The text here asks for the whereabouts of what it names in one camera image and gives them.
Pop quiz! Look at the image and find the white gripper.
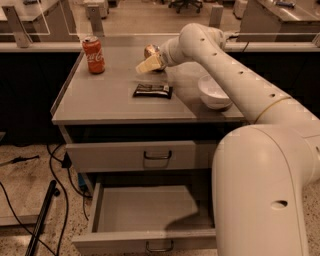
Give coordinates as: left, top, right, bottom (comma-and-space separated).
136, 36, 187, 74

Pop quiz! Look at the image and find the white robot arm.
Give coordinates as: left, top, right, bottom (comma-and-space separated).
136, 23, 320, 256

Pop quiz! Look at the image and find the red coca-cola can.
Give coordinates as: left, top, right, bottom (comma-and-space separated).
82, 36, 105, 74

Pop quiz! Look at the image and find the grey metal drawer cabinet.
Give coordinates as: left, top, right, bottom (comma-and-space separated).
52, 35, 245, 186

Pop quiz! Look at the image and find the grey upper drawer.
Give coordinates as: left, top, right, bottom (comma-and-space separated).
65, 139, 218, 173

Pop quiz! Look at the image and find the open grey middle drawer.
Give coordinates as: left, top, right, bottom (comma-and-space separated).
72, 177, 216, 256

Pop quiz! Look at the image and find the black snack bar wrapper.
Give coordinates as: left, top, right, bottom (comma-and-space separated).
133, 84, 173, 99

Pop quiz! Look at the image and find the black office chair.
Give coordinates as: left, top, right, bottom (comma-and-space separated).
168, 0, 203, 14

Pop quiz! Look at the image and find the white bowl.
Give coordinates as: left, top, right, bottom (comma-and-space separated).
198, 75, 232, 110

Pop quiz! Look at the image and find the grey desk top left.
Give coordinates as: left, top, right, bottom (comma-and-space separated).
0, 0, 79, 42

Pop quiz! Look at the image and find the grey desk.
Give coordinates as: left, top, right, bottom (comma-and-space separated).
237, 0, 320, 42
0, 0, 79, 42

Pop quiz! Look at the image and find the grey desk top right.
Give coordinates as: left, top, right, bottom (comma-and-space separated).
237, 0, 320, 42

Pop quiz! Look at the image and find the clear acrylic barrier panel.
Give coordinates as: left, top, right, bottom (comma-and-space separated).
0, 0, 320, 49

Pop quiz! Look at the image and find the black pole on floor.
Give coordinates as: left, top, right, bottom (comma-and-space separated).
25, 180, 57, 256

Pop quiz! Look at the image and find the black cable on floor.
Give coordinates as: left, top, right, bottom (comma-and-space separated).
0, 143, 93, 256

